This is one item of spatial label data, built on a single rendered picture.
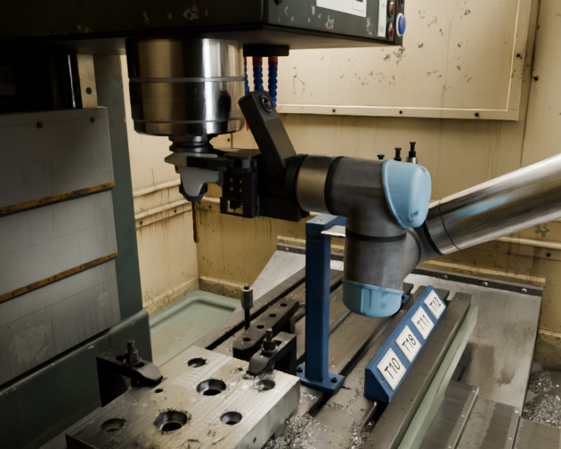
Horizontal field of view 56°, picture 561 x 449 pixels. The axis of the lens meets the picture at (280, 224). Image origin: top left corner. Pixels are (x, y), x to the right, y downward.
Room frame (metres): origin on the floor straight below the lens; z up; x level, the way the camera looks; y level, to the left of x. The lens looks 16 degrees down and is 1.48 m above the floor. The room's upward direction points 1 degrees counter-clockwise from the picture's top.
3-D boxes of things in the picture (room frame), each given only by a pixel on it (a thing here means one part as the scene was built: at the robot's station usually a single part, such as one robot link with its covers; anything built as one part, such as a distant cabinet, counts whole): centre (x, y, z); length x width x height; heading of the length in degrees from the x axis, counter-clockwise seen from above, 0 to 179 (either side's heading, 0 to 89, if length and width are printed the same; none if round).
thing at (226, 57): (0.76, 0.13, 1.46); 0.16 x 0.16 x 0.12
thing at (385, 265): (0.64, -0.13, 1.24); 0.11 x 0.08 x 0.11; 150
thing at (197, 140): (0.76, 0.13, 1.39); 0.06 x 0.06 x 0.03
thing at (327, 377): (0.91, -0.07, 1.05); 0.10 x 0.05 x 0.30; 60
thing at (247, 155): (0.70, 0.02, 1.34); 0.12 x 0.08 x 0.09; 60
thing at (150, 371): (0.80, 0.26, 0.97); 0.13 x 0.03 x 0.15; 60
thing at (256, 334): (1.04, 0.03, 0.93); 0.26 x 0.05 x 0.06; 155
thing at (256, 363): (0.84, 0.02, 0.97); 0.13 x 0.03 x 0.15; 150
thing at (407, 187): (0.62, -0.12, 1.34); 0.11 x 0.08 x 0.09; 60
